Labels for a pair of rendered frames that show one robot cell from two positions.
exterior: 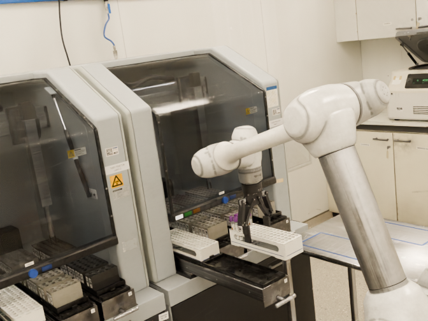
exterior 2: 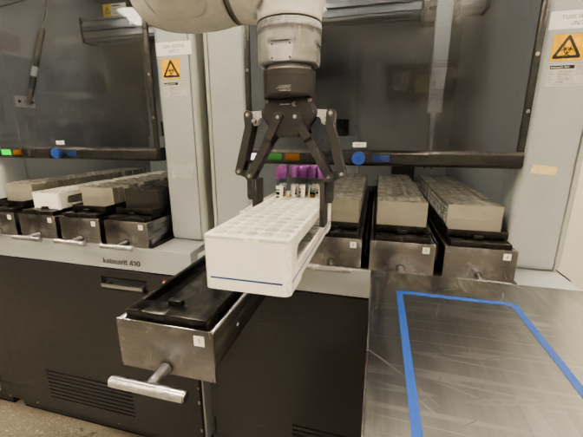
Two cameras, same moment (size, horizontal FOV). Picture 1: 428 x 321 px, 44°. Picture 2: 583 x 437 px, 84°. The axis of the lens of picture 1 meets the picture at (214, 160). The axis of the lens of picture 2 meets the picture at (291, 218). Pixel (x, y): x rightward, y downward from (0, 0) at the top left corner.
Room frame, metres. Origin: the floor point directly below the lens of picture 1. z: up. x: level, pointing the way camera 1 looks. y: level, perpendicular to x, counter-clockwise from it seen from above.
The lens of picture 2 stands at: (1.63, -0.53, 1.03)
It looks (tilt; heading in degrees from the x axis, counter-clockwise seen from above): 14 degrees down; 53
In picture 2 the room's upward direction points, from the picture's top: straight up
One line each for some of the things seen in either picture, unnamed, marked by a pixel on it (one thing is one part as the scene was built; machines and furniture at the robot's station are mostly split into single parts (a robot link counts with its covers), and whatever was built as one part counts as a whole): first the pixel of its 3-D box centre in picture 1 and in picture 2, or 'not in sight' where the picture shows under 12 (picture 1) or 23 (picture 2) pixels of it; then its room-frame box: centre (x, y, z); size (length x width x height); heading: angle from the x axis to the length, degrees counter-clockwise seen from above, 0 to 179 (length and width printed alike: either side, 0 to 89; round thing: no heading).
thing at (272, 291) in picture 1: (217, 267); (255, 254); (1.96, 0.04, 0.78); 0.73 x 0.14 x 0.09; 39
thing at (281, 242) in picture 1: (264, 239); (284, 229); (1.90, -0.15, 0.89); 0.30 x 0.10 x 0.06; 38
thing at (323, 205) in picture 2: (267, 225); (324, 203); (1.96, -0.17, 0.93); 0.03 x 0.01 x 0.07; 38
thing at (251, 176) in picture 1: (250, 174); (289, 49); (1.93, -0.13, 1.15); 0.09 x 0.09 x 0.06
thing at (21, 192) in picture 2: not in sight; (22, 192); (1.55, 0.82, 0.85); 0.12 x 0.02 x 0.06; 129
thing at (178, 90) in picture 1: (183, 128); (379, 42); (2.42, 0.12, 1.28); 0.61 x 0.51 x 0.63; 129
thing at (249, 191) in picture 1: (252, 193); (289, 104); (1.93, -0.13, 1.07); 0.08 x 0.07 x 0.09; 128
